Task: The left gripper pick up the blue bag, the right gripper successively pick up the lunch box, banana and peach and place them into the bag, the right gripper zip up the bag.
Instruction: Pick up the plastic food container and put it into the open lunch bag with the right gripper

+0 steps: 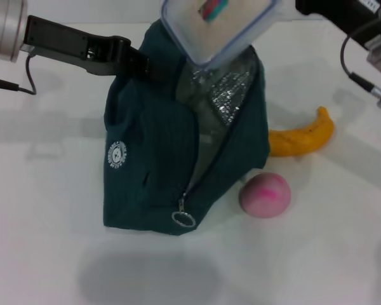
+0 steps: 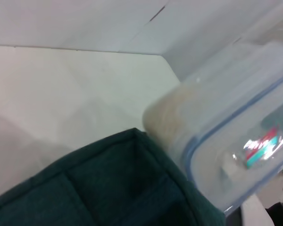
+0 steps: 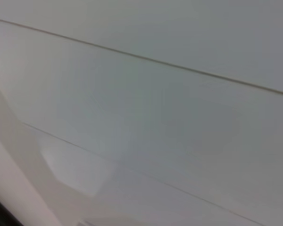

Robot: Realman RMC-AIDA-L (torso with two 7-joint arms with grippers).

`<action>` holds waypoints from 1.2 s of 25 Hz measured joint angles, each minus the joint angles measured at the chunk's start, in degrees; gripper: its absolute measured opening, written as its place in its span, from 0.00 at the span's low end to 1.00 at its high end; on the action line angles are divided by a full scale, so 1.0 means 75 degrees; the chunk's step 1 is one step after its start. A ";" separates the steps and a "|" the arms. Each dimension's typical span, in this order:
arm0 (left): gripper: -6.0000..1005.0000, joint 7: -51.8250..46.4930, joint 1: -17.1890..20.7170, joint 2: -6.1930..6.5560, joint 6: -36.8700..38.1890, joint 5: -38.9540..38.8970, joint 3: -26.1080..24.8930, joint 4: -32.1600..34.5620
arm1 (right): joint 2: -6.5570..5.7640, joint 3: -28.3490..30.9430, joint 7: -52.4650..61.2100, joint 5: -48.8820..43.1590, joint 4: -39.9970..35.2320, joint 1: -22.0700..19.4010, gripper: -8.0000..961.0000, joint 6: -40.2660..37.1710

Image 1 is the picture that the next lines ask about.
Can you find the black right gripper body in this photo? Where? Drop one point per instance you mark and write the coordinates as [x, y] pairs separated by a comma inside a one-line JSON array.
[[346, 12]]

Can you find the pink round peach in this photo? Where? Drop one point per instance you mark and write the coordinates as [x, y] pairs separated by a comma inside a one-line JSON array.
[[265, 195]]

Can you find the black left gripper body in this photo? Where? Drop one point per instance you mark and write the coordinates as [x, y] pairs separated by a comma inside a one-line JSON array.
[[73, 47]]

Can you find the yellow banana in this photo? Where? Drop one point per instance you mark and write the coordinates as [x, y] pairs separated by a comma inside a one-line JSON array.
[[292, 143]]

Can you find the dark green insulated lunch bag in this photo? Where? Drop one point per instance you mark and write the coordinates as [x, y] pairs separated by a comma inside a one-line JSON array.
[[158, 152]]

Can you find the clear plastic food container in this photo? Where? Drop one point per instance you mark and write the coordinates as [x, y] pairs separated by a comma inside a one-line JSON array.
[[216, 31]]

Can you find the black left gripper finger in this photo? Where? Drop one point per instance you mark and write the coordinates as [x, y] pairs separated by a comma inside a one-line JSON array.
[[155, 71]]

